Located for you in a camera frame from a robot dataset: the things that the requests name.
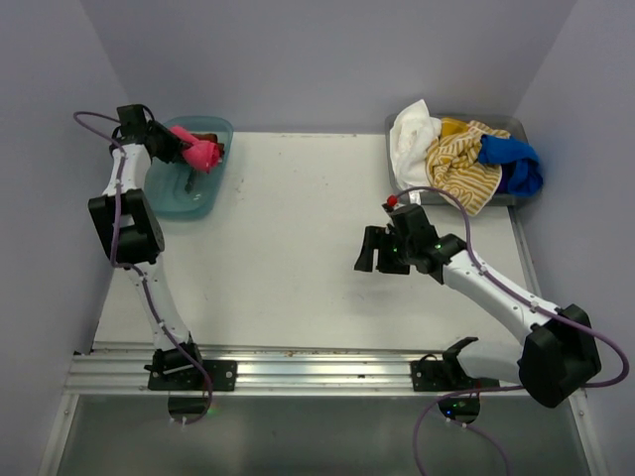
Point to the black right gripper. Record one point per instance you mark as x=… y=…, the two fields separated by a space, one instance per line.
x=377 y=237

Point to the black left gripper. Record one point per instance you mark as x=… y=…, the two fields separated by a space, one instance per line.
x=176 y=145

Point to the teal translucent plastic bin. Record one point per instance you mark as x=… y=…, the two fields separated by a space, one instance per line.
x=179 y=192

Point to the pink towel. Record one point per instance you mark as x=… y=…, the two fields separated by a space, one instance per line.
x=198 y=161

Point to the brown microfiber towel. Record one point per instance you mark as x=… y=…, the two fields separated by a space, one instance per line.
x=209 y=145

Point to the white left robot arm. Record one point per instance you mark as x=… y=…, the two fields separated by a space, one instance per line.
x=131 y=235

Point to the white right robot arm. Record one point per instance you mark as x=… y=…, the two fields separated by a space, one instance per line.
x=553 y=355

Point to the yellow striped towel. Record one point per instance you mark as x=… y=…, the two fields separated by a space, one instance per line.
x=452 y=163

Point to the white towel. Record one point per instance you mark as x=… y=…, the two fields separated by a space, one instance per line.
x=413 y=132

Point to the blue towel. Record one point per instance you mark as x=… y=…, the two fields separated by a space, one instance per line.
x=520 y=167

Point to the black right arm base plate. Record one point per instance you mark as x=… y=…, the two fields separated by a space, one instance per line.
x=438 y=376

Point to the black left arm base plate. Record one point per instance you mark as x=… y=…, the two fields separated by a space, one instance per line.
x=213 y=374

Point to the aluminium mounting rail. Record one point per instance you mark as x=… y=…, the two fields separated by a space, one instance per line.
x=257 y=372

